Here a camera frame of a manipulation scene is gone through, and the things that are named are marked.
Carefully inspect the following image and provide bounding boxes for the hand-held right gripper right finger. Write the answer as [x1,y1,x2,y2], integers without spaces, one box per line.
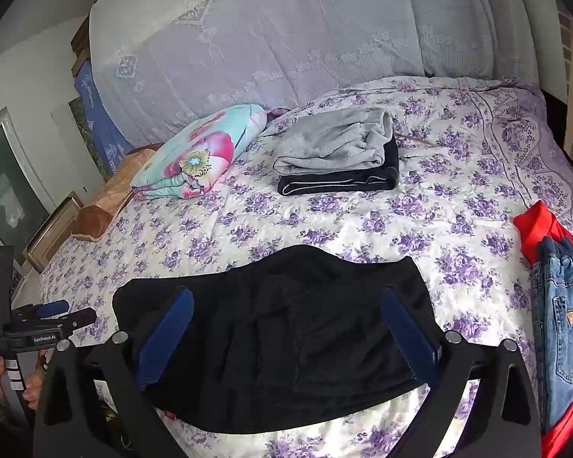
[381,285,542,458]

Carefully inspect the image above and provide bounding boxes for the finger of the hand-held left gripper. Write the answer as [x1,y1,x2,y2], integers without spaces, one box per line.
[13,299,71,321]
[60,308,98,331]

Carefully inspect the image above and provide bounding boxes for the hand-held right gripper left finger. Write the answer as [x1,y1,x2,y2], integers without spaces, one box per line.
[31,285,196,458]

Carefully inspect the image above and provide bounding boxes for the red pants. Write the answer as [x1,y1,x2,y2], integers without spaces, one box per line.
[513,200,573,449]

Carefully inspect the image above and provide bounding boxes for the black white-striped folded pants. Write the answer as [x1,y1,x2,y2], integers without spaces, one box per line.
[277,134,400,196]

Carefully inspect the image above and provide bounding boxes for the grey folded pants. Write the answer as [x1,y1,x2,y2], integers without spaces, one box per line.
[273,106,393,176]

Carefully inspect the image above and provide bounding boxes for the person's left hand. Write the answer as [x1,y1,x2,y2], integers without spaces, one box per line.
[0,350,49,408]

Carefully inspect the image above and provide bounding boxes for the purple floral bedspread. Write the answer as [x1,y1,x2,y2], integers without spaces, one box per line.
[39,75,573,458]

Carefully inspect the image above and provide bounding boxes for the brown pillow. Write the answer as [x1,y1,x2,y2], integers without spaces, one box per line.
[71,145,158,244]

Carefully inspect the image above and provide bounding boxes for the white framed window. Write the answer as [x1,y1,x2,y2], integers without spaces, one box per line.
[0,107,53,253]

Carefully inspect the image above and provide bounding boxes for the blue jeans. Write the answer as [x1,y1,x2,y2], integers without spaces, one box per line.
[530,236,573,435]

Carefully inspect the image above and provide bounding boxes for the floral folded quilt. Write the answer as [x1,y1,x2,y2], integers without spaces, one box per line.
[130,103,268,201]

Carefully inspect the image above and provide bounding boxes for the blue printed carton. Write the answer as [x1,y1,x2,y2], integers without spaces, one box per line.
[71,57,134,177]

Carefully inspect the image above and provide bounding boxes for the grey lace cover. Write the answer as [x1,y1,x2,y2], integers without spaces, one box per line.
[88,0,540,148]

